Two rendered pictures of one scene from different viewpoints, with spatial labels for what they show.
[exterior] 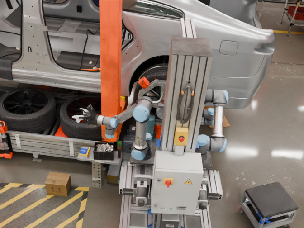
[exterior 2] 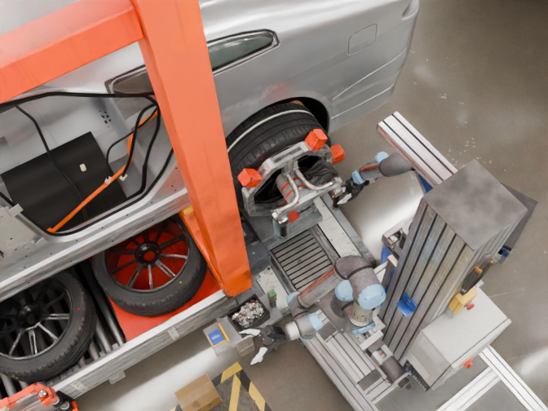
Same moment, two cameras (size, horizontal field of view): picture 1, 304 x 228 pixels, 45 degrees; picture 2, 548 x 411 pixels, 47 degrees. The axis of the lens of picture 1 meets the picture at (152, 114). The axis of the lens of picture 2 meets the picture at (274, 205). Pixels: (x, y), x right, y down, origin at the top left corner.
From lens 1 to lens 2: 2.01 m
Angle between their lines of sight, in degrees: 31
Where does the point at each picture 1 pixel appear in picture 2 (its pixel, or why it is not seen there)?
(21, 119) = (62, 355)
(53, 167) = (154, 369)
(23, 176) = not seen: outside the picture
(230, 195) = not seen: hidden behind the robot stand
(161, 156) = (437, 335)
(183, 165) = (478, 329)
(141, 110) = (377, 296)
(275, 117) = not seen: hidden behind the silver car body
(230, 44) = (364, 33)
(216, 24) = (333, 17)
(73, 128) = (156, 305)
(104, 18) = (202, 178)
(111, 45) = (223, 201)
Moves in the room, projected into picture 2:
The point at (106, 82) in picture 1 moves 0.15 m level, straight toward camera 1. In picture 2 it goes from (223, 243) to (245, 265)
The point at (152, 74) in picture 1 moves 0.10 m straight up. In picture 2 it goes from (254, 156) to (253, 145)
